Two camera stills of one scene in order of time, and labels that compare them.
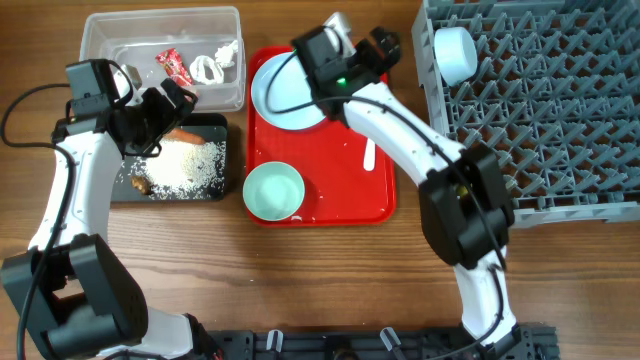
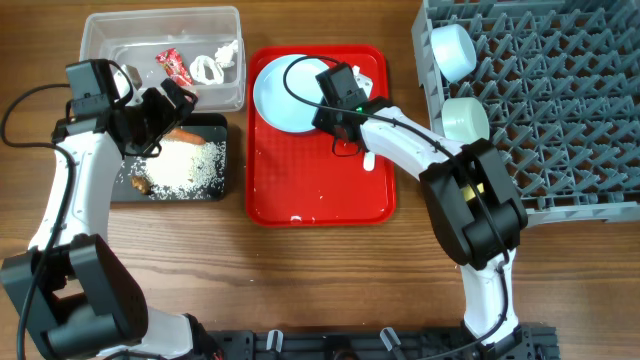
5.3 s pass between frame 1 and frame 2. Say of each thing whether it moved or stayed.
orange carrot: stayed
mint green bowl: moved
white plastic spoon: stayed
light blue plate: stayed
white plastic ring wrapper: stayed
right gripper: moved
